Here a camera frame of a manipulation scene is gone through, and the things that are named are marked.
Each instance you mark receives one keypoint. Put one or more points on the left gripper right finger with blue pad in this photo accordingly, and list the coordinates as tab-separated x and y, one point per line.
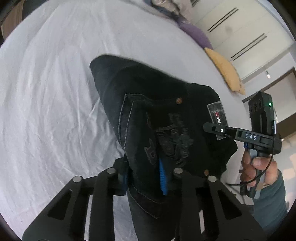
166	175

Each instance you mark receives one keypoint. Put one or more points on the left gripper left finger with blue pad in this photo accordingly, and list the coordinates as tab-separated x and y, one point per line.
121	166

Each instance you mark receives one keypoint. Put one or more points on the black denim pants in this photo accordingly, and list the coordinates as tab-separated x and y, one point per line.
158	120

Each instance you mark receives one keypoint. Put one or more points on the teal sleeve right forearm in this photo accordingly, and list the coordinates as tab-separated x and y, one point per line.
270	209

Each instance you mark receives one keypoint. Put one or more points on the person right hand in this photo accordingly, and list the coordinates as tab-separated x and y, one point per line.
251	166

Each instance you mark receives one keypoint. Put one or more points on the white bed sheet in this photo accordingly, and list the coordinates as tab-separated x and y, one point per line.
53	126

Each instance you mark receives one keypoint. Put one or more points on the yellow pillow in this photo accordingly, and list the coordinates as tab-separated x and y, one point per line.
227	71

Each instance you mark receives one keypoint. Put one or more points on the white wardrobe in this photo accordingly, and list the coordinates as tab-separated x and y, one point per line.
249	34

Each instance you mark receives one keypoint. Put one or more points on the purple pillow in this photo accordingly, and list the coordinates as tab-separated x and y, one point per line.
196	34

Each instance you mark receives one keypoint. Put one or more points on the grey white crumpled duvet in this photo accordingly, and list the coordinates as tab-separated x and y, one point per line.
177	10

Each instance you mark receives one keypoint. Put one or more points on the dark wooden door frame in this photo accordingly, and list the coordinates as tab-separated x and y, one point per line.
282	92

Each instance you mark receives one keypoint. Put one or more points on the black camera box green light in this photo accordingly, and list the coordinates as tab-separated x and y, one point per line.
261	113

